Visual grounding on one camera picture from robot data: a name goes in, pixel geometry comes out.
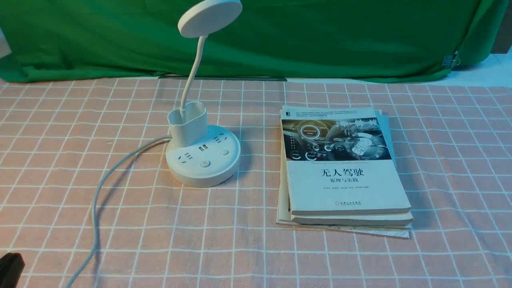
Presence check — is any white desk lamp with sockets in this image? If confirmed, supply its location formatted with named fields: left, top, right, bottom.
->
left=165, top=0, right=242, bottom=188

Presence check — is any metal binder clip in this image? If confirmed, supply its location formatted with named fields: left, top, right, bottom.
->
left=441, top=50, right=460, bottom=70

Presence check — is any pink checkered tablecloth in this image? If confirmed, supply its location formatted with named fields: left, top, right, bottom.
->
left=0, top=79, right=511, bottom=288

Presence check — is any green backdrop cloth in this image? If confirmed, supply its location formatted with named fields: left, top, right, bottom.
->
left=0, top=0, right=508, bottom=83

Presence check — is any bottom thin paper booklet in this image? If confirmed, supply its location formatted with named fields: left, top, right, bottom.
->
left=276, top=110, right=411, bottom=239

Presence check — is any top book with car cover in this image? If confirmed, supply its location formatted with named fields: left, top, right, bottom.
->
left=281, top=106, right=412, bottom=216

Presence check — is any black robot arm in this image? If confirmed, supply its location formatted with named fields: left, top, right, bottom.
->
left=0, top=253, right=25, bottom=288

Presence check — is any grey lamp power cable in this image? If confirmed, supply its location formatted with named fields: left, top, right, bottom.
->
left=66, top=135, right=173, bottom=288

